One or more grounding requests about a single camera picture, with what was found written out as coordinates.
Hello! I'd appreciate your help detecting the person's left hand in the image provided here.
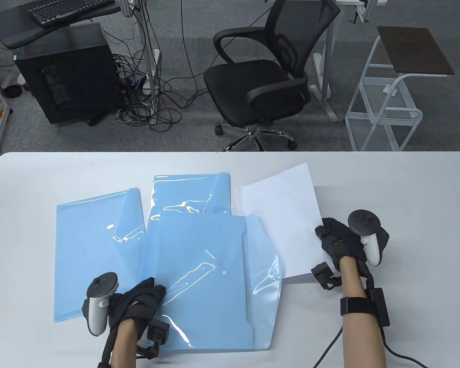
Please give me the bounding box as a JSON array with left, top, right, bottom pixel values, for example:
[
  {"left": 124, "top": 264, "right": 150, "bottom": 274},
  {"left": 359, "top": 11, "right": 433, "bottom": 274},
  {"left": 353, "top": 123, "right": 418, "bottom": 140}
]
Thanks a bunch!
[{"left": 107, "top": 277, "right": 167, "bottom": 327}]

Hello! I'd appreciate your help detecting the person's right hand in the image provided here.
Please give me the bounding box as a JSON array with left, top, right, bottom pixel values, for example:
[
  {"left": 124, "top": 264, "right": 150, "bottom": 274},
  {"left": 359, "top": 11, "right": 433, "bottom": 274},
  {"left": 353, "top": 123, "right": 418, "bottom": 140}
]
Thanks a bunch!
[{"left": 315, "top": 217, "right": 390, "bottom": 273}]

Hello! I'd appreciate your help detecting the white paper sheet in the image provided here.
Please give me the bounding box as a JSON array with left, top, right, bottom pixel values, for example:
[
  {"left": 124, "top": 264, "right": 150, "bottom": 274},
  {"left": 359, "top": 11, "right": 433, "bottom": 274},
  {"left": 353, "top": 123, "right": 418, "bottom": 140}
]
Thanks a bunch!
[{"left": 240, "top": 162, "right": 324, "bottom": 285}]

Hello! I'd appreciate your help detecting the blue plastic snap folder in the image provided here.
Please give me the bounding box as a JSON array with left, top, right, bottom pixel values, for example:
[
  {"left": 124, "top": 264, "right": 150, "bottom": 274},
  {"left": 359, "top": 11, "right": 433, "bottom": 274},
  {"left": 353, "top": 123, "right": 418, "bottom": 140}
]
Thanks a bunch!
[
  {"left": 146, "top": 172, "right": 231, "bottom": 230},
  {"left": 53, "top": 187, "right": 148, "bottom": 323},
  {"left": 141, "top": 214, "right": 285, "bottom": 351}
]

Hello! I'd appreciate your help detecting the person's left forearm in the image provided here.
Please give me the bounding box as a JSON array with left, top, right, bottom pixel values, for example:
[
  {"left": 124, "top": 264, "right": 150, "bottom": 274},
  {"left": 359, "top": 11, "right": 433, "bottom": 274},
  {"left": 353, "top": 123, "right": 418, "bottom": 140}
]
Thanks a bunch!
[{"left": 109, "top": 320, "right": 140, "bottom": 368}]

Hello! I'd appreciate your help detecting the person's right forearm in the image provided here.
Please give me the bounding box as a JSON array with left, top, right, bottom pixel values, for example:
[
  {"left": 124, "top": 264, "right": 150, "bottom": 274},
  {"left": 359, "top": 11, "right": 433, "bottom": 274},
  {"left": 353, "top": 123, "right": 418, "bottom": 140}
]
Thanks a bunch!
[{"left": 339, "top": 258, "right": 387, "bottom": 368}]

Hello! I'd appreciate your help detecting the grey and white handheld controller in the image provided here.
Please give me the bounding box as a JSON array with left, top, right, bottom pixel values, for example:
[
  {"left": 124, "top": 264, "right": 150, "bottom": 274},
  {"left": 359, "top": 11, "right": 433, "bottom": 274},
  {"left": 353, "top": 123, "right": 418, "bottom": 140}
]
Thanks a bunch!
[
  {"left": 84, "top": 272, "right": 119, "bottom": 337},
  {"left": 348, "top": 210, "right": 382, "bottom": 267}
]

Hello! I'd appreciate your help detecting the black mesh office chair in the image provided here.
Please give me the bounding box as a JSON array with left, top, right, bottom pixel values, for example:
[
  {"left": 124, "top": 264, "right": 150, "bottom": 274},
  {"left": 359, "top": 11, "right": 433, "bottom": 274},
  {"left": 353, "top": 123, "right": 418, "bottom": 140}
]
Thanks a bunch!
[{"left": 204, "top": 0, "right": 341, "bottom": 151}]

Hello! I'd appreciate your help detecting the white side table brown top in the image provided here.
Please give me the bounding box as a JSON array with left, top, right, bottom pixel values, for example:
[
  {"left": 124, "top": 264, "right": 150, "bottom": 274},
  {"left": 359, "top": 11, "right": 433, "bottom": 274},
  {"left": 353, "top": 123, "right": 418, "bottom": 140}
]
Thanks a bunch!
[{"left": 344, "top": 26, "right": 455, "bottom": 152}]

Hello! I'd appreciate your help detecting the black computer tower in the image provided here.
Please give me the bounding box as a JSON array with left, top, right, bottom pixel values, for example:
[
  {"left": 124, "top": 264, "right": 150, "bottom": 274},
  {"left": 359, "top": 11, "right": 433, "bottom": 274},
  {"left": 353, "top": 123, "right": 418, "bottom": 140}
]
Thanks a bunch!
[{"left": 15, "top": 22, "right": 124, "bottom": 127}]

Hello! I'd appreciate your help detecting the silver aluminium desk leg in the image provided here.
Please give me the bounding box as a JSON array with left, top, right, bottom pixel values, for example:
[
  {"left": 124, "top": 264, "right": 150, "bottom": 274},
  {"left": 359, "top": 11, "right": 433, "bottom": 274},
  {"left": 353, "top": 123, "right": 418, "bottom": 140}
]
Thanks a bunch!
[{"left": 120, "top": 0, "right": 161, "bottom": 125}]

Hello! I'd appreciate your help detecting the black curved desk top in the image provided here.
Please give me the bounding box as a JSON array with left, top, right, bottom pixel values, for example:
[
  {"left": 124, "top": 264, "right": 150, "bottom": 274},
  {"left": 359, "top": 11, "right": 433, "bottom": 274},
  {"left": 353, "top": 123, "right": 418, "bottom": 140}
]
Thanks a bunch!
[{"left": 0, "top": 0, "right": 122, "bottom": 49}]

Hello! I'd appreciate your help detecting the black keyboard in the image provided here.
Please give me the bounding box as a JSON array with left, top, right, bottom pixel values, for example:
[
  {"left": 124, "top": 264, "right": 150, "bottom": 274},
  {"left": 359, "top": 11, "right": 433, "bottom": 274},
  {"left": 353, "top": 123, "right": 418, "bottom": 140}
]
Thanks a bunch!
[{"left": 29, "top": 0, "right": 115, "bottom": 28}]

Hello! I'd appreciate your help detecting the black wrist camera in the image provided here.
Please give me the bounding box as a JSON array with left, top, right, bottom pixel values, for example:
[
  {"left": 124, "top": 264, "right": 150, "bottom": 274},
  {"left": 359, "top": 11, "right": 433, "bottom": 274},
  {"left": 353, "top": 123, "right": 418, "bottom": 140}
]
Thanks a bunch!
[
  {"left": 311, "top": 262, "right": 342, "bottom": 291},
  {"left": 138, "top": 320, "right": 171, "bottom": 359}
]

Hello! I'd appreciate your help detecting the black wrist box with strap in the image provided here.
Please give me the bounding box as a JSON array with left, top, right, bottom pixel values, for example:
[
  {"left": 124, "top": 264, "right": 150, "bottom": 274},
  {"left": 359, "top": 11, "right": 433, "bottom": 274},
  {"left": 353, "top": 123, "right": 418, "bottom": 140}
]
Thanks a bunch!
[{"left": 340, "top": 288, "right": 390, "bottom": 327}]

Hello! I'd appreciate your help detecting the thin black cable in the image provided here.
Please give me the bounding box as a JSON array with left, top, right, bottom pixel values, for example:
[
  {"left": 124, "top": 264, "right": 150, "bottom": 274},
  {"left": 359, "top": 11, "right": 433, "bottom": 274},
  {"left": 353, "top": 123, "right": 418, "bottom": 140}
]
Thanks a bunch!
[{"left": 313, "top": 326, "right": 428, "bottom": 368}]

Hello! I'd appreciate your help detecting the white desk frame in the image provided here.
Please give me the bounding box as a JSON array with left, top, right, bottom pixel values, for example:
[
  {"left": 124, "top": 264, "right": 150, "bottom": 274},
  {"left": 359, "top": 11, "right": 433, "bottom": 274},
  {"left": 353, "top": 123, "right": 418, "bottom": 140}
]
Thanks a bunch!
[{"left": 310, "top": 0, "right": 388, "bottom": 123}]

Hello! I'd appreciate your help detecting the tangle of black cables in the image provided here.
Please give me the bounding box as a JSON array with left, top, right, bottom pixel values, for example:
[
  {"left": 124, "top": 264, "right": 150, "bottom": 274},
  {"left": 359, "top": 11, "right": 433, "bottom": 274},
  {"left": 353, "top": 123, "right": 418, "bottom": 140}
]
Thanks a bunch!
[{"left": 105, "top": 0, "right": 215, "bottom": 133}]

